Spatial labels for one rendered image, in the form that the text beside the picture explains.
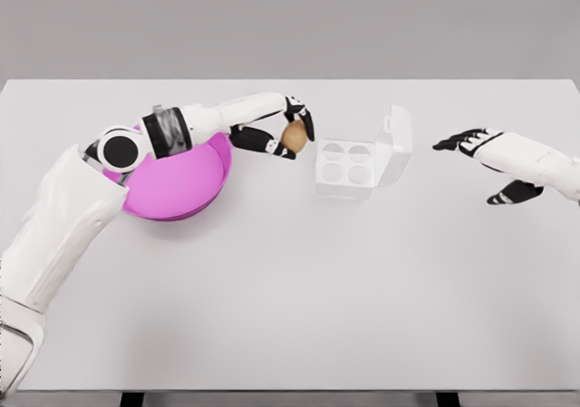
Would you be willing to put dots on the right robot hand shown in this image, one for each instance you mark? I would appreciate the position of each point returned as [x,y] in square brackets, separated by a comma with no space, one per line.
[503,153]

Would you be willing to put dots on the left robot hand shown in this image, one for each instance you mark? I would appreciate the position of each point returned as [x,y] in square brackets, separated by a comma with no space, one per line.
[258,108]

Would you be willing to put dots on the brown egg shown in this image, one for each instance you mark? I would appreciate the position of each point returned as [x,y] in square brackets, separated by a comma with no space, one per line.
[294,137]

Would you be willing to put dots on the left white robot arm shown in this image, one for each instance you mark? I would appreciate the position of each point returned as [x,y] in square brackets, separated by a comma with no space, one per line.
[68,207]

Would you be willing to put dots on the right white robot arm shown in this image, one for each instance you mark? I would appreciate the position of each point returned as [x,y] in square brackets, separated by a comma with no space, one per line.
[574,178]

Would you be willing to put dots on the clear plastic egg box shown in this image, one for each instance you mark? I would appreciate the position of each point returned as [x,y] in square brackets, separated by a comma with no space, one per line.
[358,160]

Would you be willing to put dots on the pink bowl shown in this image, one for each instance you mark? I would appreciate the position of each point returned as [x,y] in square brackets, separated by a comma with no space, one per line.
[176,185]

